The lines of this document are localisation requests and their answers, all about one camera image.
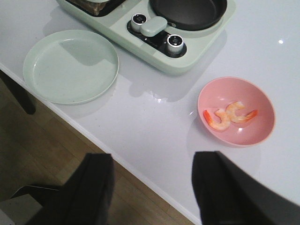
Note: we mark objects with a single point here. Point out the cooked shrimp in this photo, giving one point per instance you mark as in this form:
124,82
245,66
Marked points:
220,122
233,110

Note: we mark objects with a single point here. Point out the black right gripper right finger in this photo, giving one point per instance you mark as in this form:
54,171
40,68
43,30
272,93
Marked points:
226,195

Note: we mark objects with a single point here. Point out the silver right control knob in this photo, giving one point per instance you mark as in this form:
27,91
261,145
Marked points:
175,44

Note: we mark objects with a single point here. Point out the silver left control knob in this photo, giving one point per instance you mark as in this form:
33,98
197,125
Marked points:
137,20

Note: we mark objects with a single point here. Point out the pink plastic bowl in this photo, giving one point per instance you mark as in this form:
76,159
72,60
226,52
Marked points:
220,92

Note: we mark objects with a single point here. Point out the silver control knob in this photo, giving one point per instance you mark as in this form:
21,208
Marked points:
175,44
137,20

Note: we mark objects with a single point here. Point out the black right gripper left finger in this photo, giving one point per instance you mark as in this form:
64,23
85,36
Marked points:
85,198

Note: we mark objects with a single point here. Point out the mint green pan handle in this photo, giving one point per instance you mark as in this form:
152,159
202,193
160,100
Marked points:
153,26

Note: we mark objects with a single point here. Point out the bread slice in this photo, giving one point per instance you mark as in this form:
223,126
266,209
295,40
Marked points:
91,7

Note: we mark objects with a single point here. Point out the mint green breakfast maker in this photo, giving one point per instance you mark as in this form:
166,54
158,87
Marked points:
114,23

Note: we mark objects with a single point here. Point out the black round frying pan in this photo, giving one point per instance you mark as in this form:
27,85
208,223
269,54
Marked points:
191,15

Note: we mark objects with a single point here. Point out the mint green round plate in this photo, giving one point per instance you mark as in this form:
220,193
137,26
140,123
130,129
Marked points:
71,67

